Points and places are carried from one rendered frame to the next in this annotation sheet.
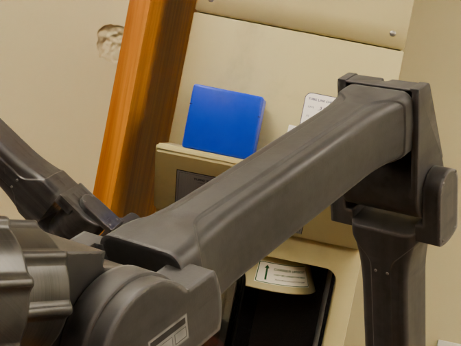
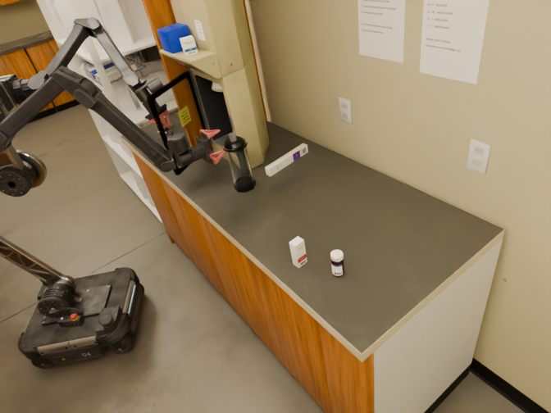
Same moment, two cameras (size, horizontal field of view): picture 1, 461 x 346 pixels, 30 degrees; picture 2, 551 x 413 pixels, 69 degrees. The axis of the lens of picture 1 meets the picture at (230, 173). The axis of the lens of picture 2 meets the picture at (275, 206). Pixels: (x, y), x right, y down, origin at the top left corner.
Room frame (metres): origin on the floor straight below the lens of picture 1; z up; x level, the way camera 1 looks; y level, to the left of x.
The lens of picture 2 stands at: (0.46, -1.65, 1.95)
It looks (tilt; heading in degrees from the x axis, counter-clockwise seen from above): 37 degrees down; 56
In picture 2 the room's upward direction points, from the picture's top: 11 degrees counter-clockwise
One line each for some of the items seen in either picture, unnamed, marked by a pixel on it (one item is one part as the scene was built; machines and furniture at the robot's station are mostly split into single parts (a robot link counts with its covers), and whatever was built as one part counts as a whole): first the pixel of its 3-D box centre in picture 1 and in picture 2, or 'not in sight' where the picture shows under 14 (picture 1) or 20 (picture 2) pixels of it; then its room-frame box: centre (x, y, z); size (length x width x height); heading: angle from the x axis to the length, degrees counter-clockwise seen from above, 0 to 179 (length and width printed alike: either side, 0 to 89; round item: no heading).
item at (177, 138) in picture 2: not in sight; (173, 150); (0.96, -0.27, 1.24); 0.12 x 0.09 x 0.11; 146
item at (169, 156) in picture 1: (263, 198); (189, 63); (1.24, -0.05, 1.46); 0.32 x 0.11 x 0.10; 86
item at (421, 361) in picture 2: not in sight; (274, 241); (1.35, -0.24, 0.45); 2.05 x 0.67 x 0.90; 86
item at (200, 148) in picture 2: not in sight; (198, 152); (1.05, -0.29, 1.20); 0.07 x 0.07 x 0.10; 86
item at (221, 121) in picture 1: (225, 122); (175, 38); (1.24, 0.02, 1.56); 0.10 x 0.10 x 0.09; 86
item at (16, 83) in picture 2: not in sight; (24, 88); (0.67, 0.53, 1.45); 0.09 x 0.08 x 0.12; 56
